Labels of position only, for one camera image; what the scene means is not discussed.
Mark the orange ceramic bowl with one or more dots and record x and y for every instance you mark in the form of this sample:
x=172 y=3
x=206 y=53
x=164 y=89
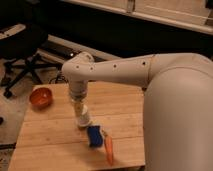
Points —
x=41 y=97

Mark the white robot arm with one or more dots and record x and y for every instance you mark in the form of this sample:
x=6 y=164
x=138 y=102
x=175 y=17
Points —
x=177 y=108

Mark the blue block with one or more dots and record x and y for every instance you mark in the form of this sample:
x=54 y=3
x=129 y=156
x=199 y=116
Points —
x=95 y=137

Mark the orange carrot toy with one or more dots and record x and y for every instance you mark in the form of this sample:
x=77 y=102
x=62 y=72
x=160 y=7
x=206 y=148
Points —
x=109 y=149

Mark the black office chair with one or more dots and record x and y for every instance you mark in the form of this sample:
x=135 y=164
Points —
x=20 y=53

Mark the long metal rail beam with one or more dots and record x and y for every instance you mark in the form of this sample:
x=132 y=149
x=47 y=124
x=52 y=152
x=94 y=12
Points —
x=58 y=49

